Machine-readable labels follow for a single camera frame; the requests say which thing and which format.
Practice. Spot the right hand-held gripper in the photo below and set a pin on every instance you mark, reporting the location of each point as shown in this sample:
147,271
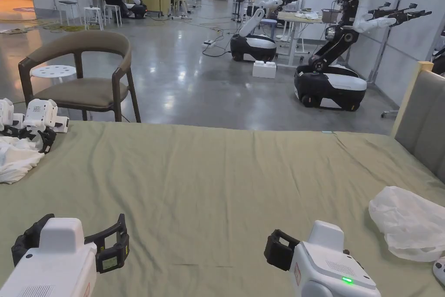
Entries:
330,272

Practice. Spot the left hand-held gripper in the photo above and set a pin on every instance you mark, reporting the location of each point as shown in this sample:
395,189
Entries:
52,269

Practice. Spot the white plastic bag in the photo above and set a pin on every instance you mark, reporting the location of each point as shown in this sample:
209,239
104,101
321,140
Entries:
406,220

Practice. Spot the white garment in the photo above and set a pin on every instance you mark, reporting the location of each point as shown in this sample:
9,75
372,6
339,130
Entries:
15,161

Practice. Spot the bed with pale green sheet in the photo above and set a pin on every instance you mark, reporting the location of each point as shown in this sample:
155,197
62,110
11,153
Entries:
208,185

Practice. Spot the white hand controller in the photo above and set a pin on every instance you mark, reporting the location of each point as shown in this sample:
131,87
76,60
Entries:
439,271

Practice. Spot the spare hand-held gripper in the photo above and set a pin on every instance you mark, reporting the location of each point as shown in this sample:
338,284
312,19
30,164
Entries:
41,112
7,116

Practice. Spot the brown wooden armchair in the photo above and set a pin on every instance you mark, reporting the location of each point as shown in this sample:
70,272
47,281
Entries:
87,91

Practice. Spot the grey padded headboard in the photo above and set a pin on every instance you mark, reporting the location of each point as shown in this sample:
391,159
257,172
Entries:
422,119

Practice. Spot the white foam block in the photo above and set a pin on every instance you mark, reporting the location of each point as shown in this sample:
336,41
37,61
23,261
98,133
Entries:
264,69

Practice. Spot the white power strip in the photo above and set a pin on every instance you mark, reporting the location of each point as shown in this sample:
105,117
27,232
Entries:
209,42

